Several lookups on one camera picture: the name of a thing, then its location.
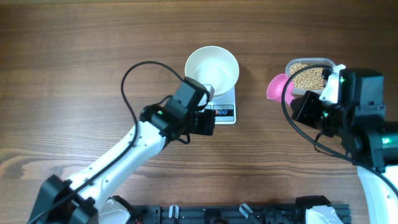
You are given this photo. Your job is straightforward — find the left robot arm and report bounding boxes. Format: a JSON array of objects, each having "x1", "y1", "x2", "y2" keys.
[{"x1": 29, "y1": 77, "x2": 215, "y2": 223}]

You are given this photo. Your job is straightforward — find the soybeans in container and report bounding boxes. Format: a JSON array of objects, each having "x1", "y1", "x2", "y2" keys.
[{"x1": 293, "y1": 68, "x2": 324, "y2": 90}]

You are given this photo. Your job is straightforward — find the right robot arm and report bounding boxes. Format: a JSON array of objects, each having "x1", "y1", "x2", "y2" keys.
[{"x1": 287, "y1": 67, "x2": 397, "y2": 223}]

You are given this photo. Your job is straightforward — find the black cable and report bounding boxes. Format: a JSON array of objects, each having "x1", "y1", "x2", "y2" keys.
[
  {"x1": 280, "y1": 64, "x2": 398, "y2": 197},
  {"x1": 27, "y1": 60, "x2": 185, "y2": 224}
]

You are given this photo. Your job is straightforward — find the pink plastic scoop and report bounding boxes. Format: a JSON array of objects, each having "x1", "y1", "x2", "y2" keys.
[{"x1": 266, "y1": 73, "x2": 295, "y2": 105}]

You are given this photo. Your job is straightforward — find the left black cable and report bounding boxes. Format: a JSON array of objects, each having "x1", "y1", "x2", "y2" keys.
[{"x1": 27, "y1": 60, "x2": 185, "y2": 224}]

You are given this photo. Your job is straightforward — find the white digital kitchen scale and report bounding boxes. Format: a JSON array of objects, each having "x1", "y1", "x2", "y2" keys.
[{"x1": 205, "y1": 87, "x2": 236, "y2": 125}]

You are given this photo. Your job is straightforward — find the right black cable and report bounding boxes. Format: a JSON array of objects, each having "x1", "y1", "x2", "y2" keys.
[{"x1": 280, "y1": 64, "x2": 398, "y2": 197}]

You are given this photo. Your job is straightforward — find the clear plastic container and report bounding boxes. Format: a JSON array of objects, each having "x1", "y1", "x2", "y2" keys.
[{"x1": 285, "y1": 58, "x2": 335, "y2": 95}]

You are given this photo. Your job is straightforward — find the white bowl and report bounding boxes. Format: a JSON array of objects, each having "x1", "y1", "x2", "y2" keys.
[{"x1": 185, "y1": 46, "x2": 240, "y2": 96}]

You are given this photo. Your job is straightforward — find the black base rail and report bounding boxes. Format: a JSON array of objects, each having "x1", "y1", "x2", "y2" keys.
[{"x1": 102, "y1": 195, "x2": 352, "y2": 224}]

